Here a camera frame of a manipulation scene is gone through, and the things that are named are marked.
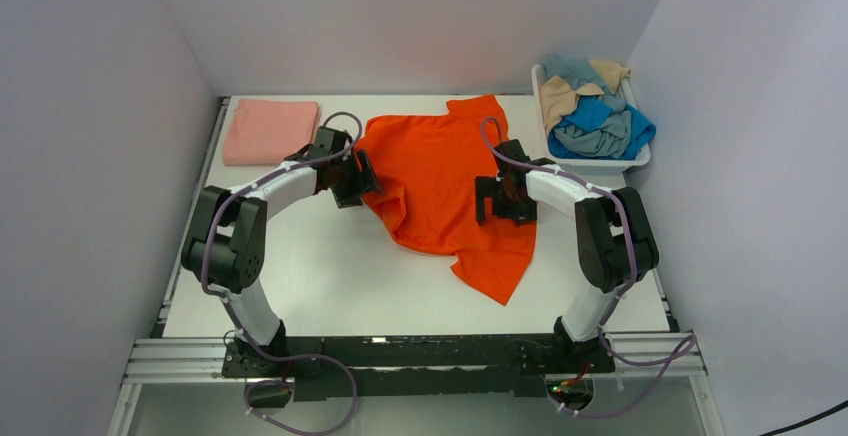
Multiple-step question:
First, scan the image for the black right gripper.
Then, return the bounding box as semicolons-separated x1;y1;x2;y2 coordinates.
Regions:
476;176;537;227

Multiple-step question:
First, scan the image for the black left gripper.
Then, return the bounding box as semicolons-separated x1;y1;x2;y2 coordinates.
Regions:
332;149;385;209

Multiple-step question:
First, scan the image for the orange t shirt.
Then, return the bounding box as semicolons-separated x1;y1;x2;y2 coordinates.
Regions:
357;95;537;305

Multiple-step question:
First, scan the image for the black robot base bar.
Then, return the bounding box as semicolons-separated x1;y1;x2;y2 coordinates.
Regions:
221;333;615;402

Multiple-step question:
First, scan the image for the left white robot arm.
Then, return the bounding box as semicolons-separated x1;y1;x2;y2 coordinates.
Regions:
181;126;381;376

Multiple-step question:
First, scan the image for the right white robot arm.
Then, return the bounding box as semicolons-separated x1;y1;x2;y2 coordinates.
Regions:
475;140;659;371

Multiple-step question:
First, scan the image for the white laundry basket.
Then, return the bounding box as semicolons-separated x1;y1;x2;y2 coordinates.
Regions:
530;63;651;175

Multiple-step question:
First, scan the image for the folded pink t shirt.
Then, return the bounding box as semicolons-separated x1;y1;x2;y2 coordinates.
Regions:
222;98;320;166

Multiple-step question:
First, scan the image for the bright blue t shirt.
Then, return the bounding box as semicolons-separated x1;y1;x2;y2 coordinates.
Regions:
547;96;657;160

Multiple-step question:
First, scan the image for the grey blue t shirt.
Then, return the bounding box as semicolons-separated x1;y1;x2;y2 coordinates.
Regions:
552;95;633;159

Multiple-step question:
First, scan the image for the teal t shirt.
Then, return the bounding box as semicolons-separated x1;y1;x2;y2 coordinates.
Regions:
542;55;609;93

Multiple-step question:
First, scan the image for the black floor cable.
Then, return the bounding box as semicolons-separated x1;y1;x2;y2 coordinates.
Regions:
760;401;848;436

